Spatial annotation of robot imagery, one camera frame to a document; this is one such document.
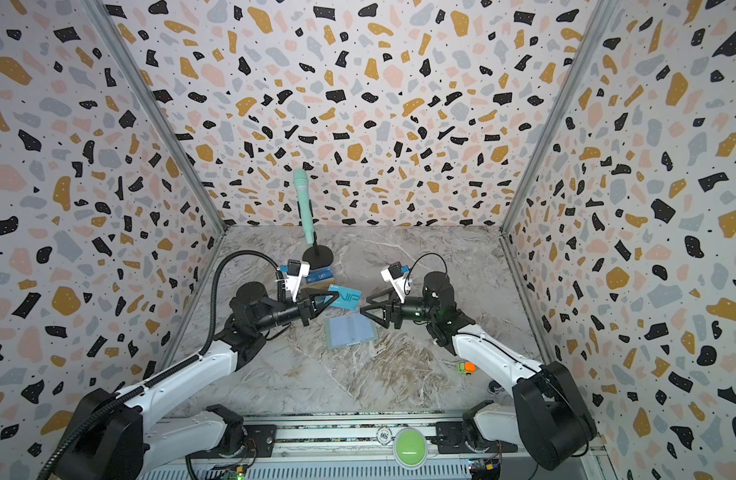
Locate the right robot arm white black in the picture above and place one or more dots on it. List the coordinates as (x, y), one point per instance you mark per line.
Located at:
(548, 416)

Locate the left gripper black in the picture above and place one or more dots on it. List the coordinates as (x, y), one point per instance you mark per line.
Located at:
(310, 310)

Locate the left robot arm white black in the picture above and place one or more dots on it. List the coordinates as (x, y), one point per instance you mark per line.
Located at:
(122, 435)

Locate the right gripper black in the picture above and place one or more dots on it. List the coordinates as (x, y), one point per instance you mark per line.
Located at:
(390, 310)

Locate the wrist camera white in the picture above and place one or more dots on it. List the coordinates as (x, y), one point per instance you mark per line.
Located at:
(294, 272)
(397, 275)

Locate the small orange green toy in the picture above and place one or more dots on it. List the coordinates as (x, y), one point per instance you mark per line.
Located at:
(466, 368)

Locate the teal card from holder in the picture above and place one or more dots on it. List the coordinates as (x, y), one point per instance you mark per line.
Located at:
(348, 298)

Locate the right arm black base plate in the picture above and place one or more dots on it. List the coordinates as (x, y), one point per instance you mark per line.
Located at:
(454, 437)

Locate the small black knob object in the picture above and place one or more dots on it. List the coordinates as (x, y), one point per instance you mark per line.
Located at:
(496, 388)

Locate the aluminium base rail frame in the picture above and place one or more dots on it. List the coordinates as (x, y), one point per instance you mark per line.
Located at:
(360, 446)

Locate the green round push button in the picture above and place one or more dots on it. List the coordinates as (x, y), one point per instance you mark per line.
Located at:
(410, 448)

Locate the blue VIP card in stand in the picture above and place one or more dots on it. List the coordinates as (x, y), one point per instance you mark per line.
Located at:
(324, 274)

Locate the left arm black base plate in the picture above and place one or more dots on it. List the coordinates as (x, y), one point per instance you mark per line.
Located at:
(254, 442)

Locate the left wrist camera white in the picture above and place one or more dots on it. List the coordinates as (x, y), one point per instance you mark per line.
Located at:
(294, 272)

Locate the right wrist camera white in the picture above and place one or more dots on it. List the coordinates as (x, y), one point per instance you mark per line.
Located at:
(397, 275)

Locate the black round microphone stand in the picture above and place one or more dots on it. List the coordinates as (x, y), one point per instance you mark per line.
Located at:
(316, 255)

